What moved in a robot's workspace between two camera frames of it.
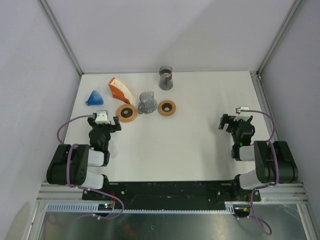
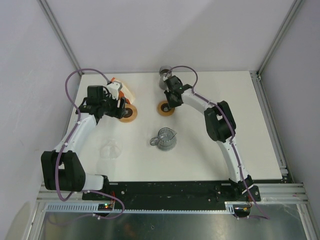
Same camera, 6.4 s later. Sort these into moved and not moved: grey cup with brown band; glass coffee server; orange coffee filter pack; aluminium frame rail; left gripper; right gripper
Moved: right gripper; left gripper; glass coffee server
Not moved: aluminium frame rail; grey cup with brown band; orange coffee filter pack
